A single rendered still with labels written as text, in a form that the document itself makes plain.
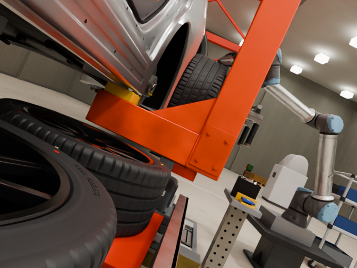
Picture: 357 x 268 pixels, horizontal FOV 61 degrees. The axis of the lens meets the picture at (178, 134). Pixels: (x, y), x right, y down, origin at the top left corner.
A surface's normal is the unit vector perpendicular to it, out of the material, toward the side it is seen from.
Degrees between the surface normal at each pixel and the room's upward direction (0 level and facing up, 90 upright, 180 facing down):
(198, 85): 75
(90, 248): 50
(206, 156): 90
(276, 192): 90
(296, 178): 90
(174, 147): 90
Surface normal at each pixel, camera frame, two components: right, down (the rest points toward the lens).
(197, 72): 0.14, -0.47
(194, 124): -0.07, -0.03
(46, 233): 0.42, -0.91
